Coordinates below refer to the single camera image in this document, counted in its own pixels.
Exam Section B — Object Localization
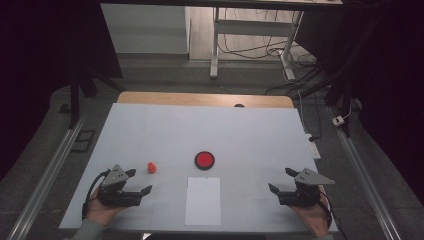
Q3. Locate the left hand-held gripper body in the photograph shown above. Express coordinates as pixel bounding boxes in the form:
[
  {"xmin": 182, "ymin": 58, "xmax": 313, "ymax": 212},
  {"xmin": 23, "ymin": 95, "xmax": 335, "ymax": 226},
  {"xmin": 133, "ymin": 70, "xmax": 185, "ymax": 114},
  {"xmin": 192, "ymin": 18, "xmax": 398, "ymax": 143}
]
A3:
[{"xmin": 97, "ymin": 164, "xmax": 143, "ymax": 208}]

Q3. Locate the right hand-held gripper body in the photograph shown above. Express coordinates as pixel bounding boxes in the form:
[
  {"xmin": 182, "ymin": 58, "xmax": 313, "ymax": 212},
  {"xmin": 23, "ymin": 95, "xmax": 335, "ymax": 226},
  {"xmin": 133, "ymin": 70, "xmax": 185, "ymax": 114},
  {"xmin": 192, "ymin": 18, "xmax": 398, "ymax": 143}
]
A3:
[{"xmin": 278, "ymin": 167, "xmax": 336, "ymax": 207}]

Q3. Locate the round red ink pad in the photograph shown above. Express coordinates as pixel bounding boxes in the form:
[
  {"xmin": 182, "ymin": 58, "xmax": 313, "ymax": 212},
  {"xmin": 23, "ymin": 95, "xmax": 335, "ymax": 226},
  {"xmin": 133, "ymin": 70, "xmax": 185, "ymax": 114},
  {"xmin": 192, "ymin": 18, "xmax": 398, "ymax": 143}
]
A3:
[{"xmin": 194, "ymin": 150, "xmax": 216, "ymax": 172}]

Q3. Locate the person's left hand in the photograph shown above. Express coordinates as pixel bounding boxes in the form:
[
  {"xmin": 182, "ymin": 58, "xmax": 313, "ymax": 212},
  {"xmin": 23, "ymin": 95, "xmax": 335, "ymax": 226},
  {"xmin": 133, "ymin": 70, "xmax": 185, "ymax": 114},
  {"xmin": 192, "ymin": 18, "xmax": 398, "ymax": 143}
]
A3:
[{"xmin": 84, "ymin": 187, "xmax": 127, "ymax": 228}]

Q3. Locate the person's right hand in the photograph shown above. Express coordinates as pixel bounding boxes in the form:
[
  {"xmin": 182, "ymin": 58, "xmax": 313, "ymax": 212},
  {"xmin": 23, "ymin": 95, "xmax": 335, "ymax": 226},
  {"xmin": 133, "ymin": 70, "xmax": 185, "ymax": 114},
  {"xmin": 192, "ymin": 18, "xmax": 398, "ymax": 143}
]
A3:
[{"xmin": 288, "ymin": 185, "xmax": 331, "ymax": 239}]

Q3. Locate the white power strip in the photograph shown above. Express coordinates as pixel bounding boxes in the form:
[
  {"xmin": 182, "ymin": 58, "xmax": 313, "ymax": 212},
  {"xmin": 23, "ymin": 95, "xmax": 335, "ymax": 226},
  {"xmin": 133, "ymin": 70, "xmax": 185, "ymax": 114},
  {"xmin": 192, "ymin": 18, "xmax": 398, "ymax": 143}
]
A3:
[{"xmin": 304, "ymin": 133, "xmax": 322, "ymax": 160}]

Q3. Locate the white paper sheet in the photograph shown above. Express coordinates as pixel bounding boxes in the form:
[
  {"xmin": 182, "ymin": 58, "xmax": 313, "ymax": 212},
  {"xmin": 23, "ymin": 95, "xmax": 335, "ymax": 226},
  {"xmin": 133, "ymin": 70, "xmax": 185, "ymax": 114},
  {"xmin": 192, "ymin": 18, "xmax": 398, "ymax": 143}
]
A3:
[{"xmin": 184, "ymin": 176, "xmax": 222, "ymax": 227}]

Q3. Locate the large white table mat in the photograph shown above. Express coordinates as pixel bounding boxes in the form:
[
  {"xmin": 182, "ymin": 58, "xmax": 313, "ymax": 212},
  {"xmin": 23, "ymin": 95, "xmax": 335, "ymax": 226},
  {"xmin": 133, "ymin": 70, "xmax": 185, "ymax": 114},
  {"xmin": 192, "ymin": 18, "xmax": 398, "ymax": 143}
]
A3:
[{"xmin": 59, "ymin": 102, "xmax": 339, "ymax": 234}]

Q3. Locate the black tripod stand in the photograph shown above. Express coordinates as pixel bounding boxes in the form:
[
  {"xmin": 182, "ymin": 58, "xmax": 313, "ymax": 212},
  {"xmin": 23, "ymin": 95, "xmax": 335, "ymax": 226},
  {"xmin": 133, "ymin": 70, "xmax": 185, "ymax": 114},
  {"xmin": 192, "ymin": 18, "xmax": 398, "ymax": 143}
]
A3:
[
  {"xmin": 67, "ymin": 63, "xmax": 127, "ymax": 130},
  {"xmin": 293, "ymin": 49, "xmax": 359, "ymax": 138}
]

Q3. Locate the dark curtain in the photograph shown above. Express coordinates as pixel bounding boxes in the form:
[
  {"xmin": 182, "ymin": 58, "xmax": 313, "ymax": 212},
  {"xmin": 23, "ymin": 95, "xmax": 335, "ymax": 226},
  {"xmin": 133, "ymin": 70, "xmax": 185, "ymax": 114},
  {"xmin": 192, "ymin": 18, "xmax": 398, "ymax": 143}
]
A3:
[
  {"xmin": 294, "ymin": 0, "xmax": 424, "ymax": 203},
  {"xmin": 0, "ymin": 0, "xmax": 123, "ymax": 183}
]

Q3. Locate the white board panel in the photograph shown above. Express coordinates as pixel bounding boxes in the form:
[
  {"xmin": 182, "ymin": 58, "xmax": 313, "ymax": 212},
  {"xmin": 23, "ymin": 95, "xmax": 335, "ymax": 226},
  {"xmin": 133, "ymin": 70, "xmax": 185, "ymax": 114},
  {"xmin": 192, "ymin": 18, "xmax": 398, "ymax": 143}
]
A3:
[{"xmin": 100, "ymin": 3, "xmax": 191, "ymax": 55}]

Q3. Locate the white-legged desk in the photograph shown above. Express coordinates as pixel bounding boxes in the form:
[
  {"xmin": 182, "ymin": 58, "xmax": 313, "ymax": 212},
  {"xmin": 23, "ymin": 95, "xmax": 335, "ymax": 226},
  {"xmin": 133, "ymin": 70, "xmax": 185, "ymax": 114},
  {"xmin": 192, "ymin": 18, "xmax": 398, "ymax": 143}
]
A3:
[{"xmin": 99, "ymin": 0, "xmax": 344, "ymax": 82}]

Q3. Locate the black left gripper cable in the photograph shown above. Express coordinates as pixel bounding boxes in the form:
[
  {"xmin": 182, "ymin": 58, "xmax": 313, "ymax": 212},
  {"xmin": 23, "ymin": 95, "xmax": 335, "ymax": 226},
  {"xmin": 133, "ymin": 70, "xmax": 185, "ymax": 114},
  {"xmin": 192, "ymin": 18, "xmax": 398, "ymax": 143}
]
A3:
[{"xmin": 81, "ymin": 168, "xmax": 111, "ymax": 221}]

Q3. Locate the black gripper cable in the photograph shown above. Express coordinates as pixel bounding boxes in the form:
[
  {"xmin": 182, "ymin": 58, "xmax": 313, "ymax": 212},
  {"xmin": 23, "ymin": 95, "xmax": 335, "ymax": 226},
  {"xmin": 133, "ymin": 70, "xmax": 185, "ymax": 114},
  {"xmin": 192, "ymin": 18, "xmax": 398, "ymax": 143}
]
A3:
[
  {"xmin": 319, "ymin": 190, "xmax": 335, "ymax": 232},
  {"xmin": 81, "ymin": 168, "xmax": 111, "ymax": 221}
]

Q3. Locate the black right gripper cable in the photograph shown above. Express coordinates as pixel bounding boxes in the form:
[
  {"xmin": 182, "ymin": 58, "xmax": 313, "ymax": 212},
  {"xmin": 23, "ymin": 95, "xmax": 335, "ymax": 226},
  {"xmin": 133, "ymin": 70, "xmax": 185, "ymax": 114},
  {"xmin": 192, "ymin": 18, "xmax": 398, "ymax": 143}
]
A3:
[{"xmin": 319, "ymin": 190, "xmax": 335, "ymax": 232}]

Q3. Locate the metal floor rail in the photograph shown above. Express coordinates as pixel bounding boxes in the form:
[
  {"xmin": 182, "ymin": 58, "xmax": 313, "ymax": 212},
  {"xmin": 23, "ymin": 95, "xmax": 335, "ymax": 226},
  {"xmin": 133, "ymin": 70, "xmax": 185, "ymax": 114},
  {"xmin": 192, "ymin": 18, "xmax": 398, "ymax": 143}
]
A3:
[
  {"xmin": 328, "ymin": 106, "xmax": 403, "ymax": 240},
  {"xmin": 6, "ymin": 112, "xmax": 88, "ymax": 240}
]

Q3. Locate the white metal frame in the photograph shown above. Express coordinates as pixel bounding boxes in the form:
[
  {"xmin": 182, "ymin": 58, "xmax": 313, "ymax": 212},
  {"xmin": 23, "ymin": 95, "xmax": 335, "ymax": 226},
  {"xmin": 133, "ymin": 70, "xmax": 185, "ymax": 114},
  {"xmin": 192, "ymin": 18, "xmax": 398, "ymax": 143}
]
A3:
[{"xmin": 217, "ymin": 8, "xmax": 318, "ymax": 69}]

